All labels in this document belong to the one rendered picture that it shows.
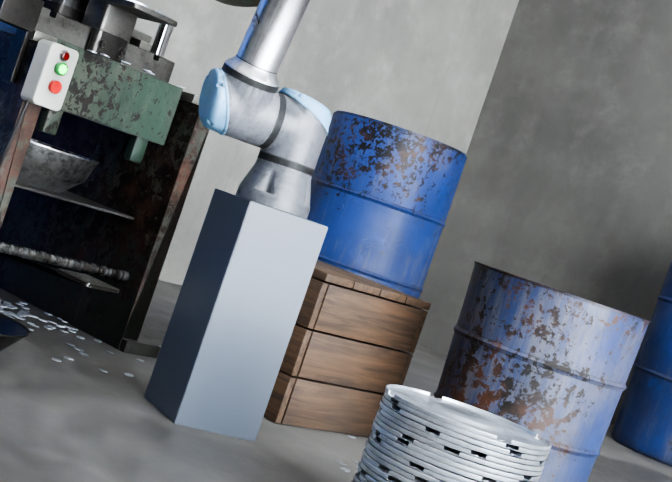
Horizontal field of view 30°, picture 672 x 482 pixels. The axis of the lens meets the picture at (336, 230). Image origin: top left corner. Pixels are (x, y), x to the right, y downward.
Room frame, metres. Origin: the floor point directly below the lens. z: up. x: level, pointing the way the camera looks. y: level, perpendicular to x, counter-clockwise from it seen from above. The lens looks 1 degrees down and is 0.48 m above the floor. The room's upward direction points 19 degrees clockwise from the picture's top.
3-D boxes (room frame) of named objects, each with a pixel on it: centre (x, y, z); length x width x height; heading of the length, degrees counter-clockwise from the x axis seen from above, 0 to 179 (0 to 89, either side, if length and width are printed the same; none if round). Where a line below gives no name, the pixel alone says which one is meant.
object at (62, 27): (3.04, 0.77, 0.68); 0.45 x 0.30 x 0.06; 140
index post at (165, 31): (3.09, 0.56, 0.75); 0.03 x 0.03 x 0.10; 50
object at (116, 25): (2.93, 0.64, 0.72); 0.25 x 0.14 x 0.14; 50
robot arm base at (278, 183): (2.51, 0.14, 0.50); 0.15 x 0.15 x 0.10
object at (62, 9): (3.04, 0.77, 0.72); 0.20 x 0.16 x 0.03; 140
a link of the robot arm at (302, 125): (2.51, 0.14, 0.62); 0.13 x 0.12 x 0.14; 117
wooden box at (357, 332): (3.02, 0.00, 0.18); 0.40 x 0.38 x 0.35; 46
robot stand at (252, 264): (2.51, 0.14, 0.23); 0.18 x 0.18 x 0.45; 29
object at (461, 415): (2.10, -0.31, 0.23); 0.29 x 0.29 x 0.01
